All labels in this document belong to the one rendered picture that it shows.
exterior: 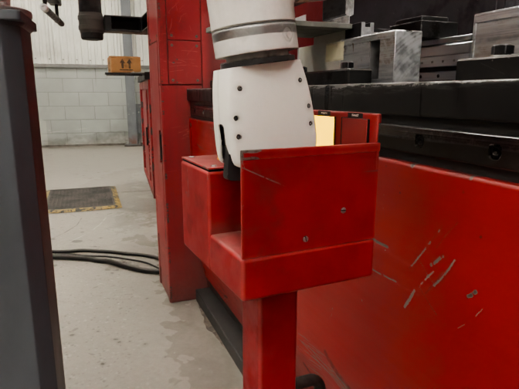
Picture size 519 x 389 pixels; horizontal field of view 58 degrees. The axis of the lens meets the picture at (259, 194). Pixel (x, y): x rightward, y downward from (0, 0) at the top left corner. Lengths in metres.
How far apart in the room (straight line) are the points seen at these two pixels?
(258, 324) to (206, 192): 0.17
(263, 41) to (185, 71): 1.43
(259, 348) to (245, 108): 0.29
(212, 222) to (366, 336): 0.39
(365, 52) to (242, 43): 0.55
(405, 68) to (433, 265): 0.40
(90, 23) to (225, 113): 1.95
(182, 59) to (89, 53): 6.38
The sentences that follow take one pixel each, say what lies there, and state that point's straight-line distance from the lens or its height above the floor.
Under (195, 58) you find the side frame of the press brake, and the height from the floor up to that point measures 0.99.
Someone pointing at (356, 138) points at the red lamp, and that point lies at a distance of 0.53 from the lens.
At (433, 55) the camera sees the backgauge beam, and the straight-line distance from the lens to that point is 1.22.
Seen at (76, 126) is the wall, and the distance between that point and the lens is 8.22.
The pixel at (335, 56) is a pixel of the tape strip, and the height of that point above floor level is 0.94.
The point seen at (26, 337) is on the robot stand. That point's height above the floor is 0.39.
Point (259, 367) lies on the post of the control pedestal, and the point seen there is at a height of 0.53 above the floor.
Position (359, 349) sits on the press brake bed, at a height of 0.43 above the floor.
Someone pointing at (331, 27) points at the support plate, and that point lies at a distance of 1.02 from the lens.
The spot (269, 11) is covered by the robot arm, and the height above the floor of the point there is 0.93.
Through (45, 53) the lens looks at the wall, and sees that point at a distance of 8.25.
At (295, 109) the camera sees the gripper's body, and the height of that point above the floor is 0.84.
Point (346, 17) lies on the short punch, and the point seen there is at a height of 1.02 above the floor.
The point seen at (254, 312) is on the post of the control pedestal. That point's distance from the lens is 0.58.
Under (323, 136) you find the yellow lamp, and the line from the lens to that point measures 0.58.
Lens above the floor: 0.86
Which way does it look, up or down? 12 degrees down
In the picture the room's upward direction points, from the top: straight up
